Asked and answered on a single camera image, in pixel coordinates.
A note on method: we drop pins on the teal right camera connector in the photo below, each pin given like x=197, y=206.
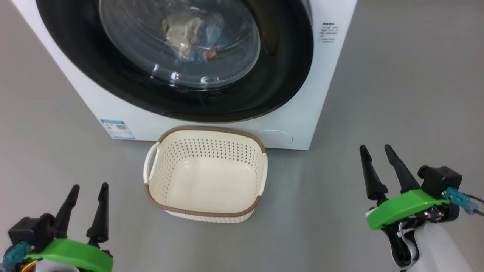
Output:
x=459, y=199

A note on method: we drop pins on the white front-load washing machine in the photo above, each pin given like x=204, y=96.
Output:
x=325, y=83

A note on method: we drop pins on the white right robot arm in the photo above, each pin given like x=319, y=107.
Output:
x=435, y=249

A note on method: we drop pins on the washing machine door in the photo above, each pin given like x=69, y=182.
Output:
x=87, y=64

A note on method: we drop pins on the cream perforated laundry basket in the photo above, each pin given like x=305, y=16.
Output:
x=206, y=181

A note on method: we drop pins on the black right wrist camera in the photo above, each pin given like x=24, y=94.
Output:
x=440, y=181

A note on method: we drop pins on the round white filter cover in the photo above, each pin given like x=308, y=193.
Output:
x=274, y=139

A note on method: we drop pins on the blue energy label sticker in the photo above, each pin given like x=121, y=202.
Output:
x=118, y=129

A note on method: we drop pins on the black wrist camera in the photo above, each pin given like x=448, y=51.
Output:
x=440, y=181
x=32, y=230

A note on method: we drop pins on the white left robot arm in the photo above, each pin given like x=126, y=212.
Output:
x=56, y=268

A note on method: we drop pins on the blue cartoon print garment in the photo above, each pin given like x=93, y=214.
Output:
x=216, y=28

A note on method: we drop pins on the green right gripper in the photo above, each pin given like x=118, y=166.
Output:
x=404, y=206

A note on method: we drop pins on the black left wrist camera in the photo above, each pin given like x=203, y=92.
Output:
x=32, y=230

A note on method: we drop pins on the teal left camera connector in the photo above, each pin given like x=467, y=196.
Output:
x=15, y=254

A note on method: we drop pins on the teal camera connector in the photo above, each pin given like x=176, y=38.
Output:
x=459, y=199
x=15, y=254

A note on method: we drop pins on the blue and cream cartoon garment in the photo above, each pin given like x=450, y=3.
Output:
x=181, y=34

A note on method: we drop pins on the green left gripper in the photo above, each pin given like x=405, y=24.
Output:
x=79, y=255

